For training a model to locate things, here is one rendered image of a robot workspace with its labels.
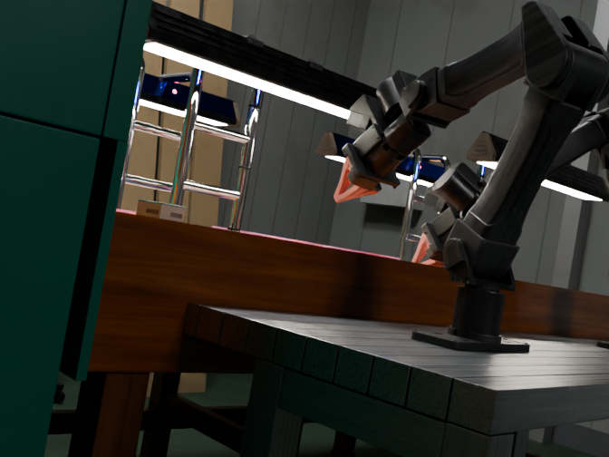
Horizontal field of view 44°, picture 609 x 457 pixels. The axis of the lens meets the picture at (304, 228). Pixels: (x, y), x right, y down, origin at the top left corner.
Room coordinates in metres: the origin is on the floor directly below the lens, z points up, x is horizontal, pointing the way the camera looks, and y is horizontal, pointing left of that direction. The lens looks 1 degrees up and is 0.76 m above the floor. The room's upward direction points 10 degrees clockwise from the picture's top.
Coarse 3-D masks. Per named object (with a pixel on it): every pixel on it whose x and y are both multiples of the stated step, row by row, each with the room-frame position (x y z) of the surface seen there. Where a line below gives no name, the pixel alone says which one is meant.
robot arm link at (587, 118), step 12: (588, 120) 1.38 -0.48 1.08; (600, 120) 1.37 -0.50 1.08; (576, 132) 1.37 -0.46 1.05; (588, 132) 1.37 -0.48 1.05; (600, 132) 1.37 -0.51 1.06; (564, 144) 1.37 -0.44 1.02; (576, 144) 1.37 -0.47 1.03; (588, 144) 1.38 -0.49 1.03; (600, 144) 1.38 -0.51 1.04; (564, 156) 1.37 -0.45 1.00; (576, 156) 1.38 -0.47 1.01; (600, 156) 1.45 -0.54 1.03; (552, 168) 1.37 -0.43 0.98
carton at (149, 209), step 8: (144, 200) 0.96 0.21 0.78; (144, 208) 0.96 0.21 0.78; (152, 208) 0.94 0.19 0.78; (160, 208) 0.93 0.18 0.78; (168, 208) 0.93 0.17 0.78; (176, 208) 0.94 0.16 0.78; (184, 208) 0.95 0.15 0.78; (152, 216) 0.94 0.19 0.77; (160, 216) 0.93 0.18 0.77; (168, 216) 0.94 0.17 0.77; (176, 216) 0.94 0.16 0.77
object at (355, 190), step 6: (348, 156) 1.24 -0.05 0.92; (348, 162) 1.24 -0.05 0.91; (348, 168) 1.25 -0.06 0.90; (342, 174) 1.27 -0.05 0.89; (342, 180) 1.27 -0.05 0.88; (342, 186) 1.27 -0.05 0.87; (354, 186) 1.23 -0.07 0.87; (336, 192) 1.28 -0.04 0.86; (348, 192) 1.25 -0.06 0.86; (354, 192) 1.24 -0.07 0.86; (360, 192) 1.24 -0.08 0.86; (336, 198) 1.28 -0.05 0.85; (342, 198) 1.27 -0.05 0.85; (348, 198) 1.26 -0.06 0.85
